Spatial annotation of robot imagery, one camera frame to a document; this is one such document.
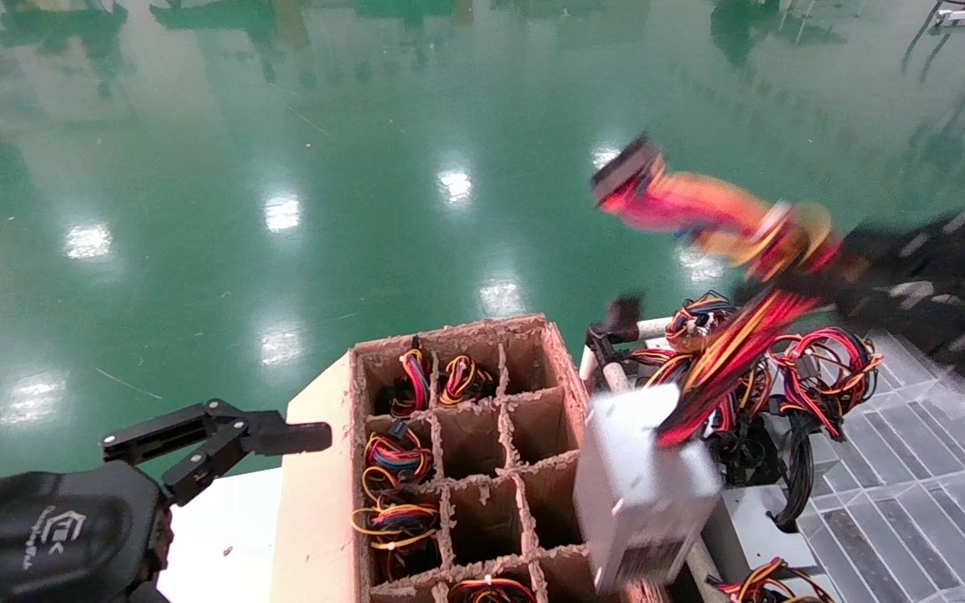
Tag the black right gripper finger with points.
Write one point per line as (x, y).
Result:
(952, 314)
(935, 247)

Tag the black pipe corner connector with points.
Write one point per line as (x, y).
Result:
(600, 343)

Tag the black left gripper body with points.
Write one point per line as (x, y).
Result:
(55, 536)

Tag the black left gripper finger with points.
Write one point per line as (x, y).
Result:
(290, 437)

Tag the brown divided cardboard box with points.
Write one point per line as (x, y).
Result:
(549, 419)

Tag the clear ribbed plastic tray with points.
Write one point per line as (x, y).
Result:
(910, 486)

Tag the long white frame pipe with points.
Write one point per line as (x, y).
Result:
(654, 327)

